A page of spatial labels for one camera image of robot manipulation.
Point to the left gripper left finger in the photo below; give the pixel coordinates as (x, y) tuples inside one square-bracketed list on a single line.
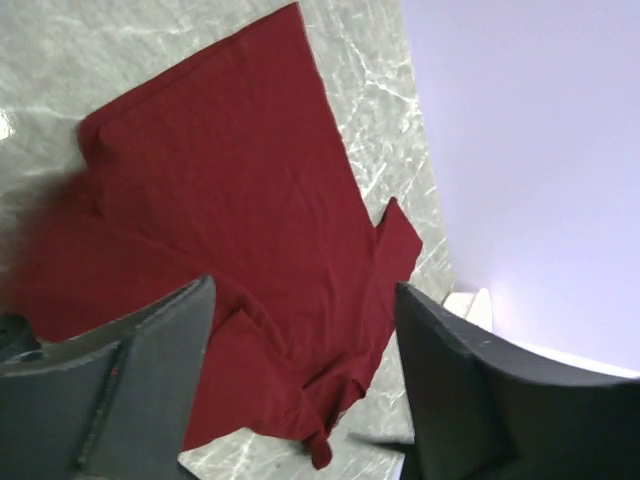
[(111, 403)]

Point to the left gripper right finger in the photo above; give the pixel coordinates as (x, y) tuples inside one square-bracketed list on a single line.
[(485, 408)]

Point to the dark red t-shirt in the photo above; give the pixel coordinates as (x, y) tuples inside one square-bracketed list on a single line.
[(229, 164)]

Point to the white plastic laundry basket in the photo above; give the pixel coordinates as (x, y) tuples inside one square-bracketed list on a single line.
[(475, 307)]

